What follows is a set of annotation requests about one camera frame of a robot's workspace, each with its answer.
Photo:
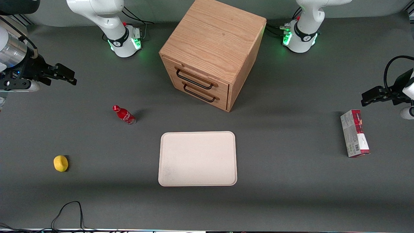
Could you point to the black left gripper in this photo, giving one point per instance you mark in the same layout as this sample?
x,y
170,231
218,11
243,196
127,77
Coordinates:
x,y
398,86

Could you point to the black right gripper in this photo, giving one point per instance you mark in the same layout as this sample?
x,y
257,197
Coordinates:
x,y
32,68

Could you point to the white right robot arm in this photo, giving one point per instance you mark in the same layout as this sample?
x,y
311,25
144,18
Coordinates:
x,y
108,19

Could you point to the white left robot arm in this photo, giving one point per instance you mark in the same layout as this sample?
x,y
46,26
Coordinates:
x,y
304,32

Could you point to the wooden drawer front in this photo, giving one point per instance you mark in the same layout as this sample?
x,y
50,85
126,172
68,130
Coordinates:
x,y
223,103
223,89

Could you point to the wooden drawer cabinet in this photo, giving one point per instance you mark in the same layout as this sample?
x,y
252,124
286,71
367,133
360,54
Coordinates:
x,y
213,35

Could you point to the red plaid cardboard box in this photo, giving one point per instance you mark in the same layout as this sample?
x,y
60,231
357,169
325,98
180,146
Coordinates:
x,y
354,134

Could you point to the red cola bottle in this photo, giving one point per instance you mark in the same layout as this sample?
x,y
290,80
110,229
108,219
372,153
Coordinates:
x,y
124,115

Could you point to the yellow lemon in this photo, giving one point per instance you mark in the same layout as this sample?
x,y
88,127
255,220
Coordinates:
x,y
60,163

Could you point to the beige plastic tray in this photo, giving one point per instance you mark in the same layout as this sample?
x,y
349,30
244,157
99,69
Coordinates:
x,y
197,158

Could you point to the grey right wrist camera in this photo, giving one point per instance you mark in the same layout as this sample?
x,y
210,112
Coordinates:
x,y
22,86

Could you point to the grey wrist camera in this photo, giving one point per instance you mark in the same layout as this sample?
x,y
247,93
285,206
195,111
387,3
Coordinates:
x,y
408,113
22,86

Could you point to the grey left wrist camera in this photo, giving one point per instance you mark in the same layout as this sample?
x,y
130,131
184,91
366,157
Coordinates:
x,y
408,113

